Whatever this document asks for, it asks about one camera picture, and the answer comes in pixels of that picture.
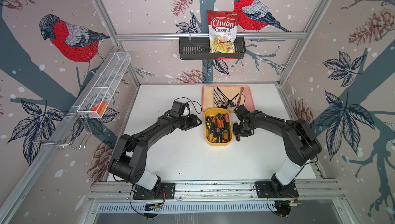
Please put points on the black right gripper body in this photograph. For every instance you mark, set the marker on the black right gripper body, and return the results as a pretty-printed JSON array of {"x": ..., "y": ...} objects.
[{"x": 238, "y": 130}]

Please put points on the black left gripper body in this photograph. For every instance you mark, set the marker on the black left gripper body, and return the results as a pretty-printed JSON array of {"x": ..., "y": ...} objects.
[{"x": 187, "y": 122}]

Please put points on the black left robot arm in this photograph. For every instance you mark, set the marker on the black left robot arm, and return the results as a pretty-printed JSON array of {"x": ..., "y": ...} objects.
[{"x": 129, "y": 156}]

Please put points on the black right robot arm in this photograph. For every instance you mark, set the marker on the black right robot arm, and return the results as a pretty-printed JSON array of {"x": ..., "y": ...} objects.
[{"x": 300, "y": 142}]

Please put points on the orange black large screwdriver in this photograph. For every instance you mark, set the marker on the orange black large screwdriver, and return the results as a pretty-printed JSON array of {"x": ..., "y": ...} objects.
[{"x": 220, "y": 118}]

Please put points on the yellow plastic storage box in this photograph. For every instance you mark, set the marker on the yellow plastic storage box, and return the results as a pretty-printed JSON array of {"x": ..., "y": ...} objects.
[{"x": 212, "y": 136}]

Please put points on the black cutlery bundle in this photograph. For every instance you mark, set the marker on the black cutlery bundle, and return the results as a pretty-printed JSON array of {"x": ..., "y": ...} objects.
[{"x": 221, "y": 100}]

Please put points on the pink plastic tray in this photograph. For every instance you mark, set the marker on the pink plastic tray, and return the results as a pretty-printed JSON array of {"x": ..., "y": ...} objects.
[{"x": 228, "y": 98}]

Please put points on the red Chuba cassava chips bag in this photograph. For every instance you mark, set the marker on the red Chuba cassava chips bag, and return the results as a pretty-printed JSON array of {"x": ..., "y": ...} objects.
[{"x": 222, "y": 30}]

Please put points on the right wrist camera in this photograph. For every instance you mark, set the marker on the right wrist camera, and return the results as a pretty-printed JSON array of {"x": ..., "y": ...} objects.
[{"x": 241, "y": 112}]

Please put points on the wooden handled knife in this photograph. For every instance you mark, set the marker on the wooden handled knife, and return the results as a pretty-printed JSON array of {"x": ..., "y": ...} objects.
[{"x": 239, "y": 96}]

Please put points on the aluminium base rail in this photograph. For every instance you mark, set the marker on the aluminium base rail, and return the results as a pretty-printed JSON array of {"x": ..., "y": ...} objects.
[{"x": 207, "y": 196}]

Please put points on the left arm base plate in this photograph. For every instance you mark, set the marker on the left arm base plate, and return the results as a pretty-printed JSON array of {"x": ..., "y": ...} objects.
[{"x": 160, "y": 191}]

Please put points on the black wall basket shelf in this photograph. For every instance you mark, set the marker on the black wall basket shelf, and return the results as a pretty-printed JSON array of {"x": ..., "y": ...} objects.
[{"x": 199, "y": 48}]

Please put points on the orange item in wire shelf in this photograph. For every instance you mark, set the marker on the orange item in wire shelf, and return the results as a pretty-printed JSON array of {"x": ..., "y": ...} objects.
[{"x": 99, "y": 108}]

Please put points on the white wire mesh shelf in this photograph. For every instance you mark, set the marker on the white wire mesh shelf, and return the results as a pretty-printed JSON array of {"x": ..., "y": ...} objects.
[{"x": 104, "y": 86}]

